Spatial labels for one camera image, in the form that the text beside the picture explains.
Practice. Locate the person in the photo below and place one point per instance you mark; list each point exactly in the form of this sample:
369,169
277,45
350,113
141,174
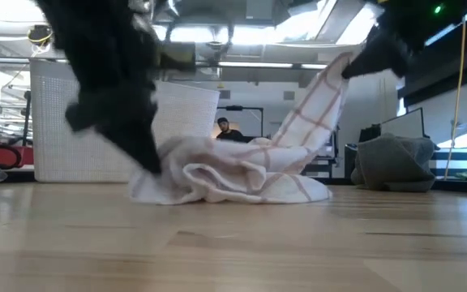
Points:
229,136

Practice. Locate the white plastic basket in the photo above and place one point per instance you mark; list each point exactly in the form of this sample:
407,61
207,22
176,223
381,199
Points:
55,134

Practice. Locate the long ceiling light bar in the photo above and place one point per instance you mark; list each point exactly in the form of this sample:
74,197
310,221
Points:
254,64

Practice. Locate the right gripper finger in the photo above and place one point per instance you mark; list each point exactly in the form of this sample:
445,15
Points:
375,57

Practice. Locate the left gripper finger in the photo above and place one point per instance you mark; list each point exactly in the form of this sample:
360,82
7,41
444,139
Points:
136,138
87,115

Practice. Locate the white-backed computer monitor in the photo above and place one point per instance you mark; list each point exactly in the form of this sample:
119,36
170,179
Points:
404,123

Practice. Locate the plain dark grey towel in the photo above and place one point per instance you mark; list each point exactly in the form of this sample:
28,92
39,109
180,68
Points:
391,162

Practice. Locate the white towel with red checks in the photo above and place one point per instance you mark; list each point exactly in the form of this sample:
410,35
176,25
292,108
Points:
258,162

